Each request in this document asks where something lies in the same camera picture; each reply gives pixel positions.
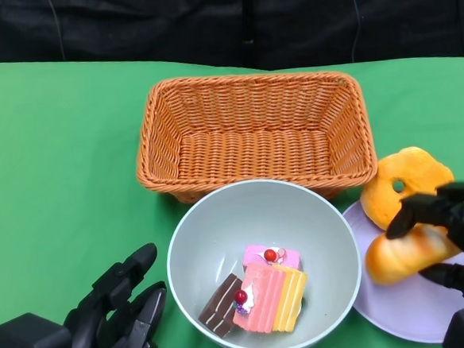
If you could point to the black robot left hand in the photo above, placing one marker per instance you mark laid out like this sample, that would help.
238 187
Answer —
110 314

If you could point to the long orange-white bread loaf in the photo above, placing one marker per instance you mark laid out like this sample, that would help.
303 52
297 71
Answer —
405 257

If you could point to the chocolate cake slice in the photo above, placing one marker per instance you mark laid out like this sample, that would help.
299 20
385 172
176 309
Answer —
219 308

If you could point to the pink and yellow layered cake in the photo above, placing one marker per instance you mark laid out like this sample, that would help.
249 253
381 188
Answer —
272 298

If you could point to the grey-green bowl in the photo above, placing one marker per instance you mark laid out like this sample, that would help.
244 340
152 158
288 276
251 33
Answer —
259 216

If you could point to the small pink cherry cake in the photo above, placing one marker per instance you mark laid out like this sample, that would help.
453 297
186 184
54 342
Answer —
291 259

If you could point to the pale lavender plate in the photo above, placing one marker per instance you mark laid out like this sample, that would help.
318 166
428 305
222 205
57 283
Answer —
397 310

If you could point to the orange wicker basket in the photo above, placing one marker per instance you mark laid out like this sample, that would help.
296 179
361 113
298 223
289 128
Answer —
254 148

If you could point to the green tablecloth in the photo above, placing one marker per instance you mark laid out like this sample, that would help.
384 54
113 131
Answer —
55 154

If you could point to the black curtain backdrop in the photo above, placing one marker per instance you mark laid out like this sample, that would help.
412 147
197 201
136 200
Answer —
165 23

